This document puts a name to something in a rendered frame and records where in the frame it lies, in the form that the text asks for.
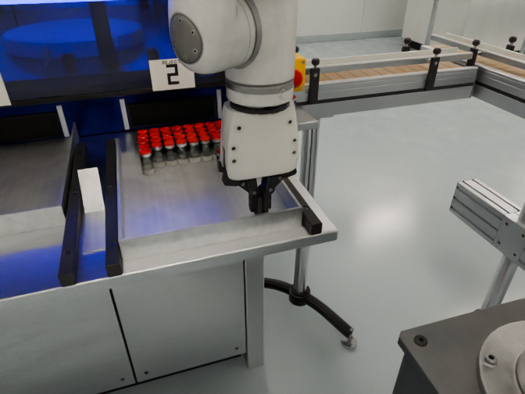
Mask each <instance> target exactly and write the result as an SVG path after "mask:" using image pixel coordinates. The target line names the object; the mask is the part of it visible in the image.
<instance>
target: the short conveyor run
mask: <svg viewBox="0 0 525 394"><path fill-rule="evenodd" d="M411 40H412V39H411V38H404V42H405V46H402V52H392V53H383V54H374V55H364V56H347V57H337V58H328V59H319V58H312V59H311V60H306V64H305V89H304V91H293V95H295V96H296V100H295V101H296V106H301V107H302V108H303V109H305V110H306V111H307V112H308V113H309V114H311V115H312V116H313V117H319V116H331V115H338V114H344V113H356V112H362V111H369V110H375V109H386V108H393V107H399V106H411V105H418V104H424V103H431V102H443V101H449V100H456V99H467V98H471V95H472V92H473V87H474V85H475V81H476V79H477V74H478V67H477V66H465V65H463V64H461V63H457V62H455V61H456V60H464V59H472V57H473V53H472V52H460V53H457V50H458V48H457V47H456V48H438V47H436V48H434V49H429V50H419V51H410V46H408V44H409V43H411Z"/></svg>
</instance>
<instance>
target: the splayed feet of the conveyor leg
mask: <svg viewBox="0 0 525 394"><path fill-rule="evenodd" d="M293 286H294V284H293V285H292V284H290V283H287V282H286V281H281V280H277V279H272V278H264V288H270V289H274V290H277V291H279V292H283V293H285V294H288V295H289V301H290V302H291V303H292V304H293V305H295V306H305V305H308V306H310V307H311V308H313V309H314V310H315V311H316V312H317V313H319V314H320V315H321V316H323V317H324V318H325V319H326V320H327V321H328V322H329V323H331V324H332V325H333V326H334V327H335V328H336V329H337V330H338V331H339V332H340V333H342V334H343V337H342V338H341V344H342V346H343V347H344V348H346V349H354V348H356V346H357V340H356V338H355V337H354V336H353V335H352V333H353V331H354V328H353V327H351V326H350V325H349V324H348V323H347V322H346V321H344V320H343V319H342V318H341V317H340V316H339V315H338V314H336V313H335V312H334V311H333V310H332V309H331V308H330V307H329V306H328V305H326V304H325V303H324V302H322V301H321V300H319V299H318V298H316V297H315V296H314V295H312V294H310V288H309V286H308V285H307V289H306V292H305V293H303V294H298V293H296V292H294V290H293Z"/></svg>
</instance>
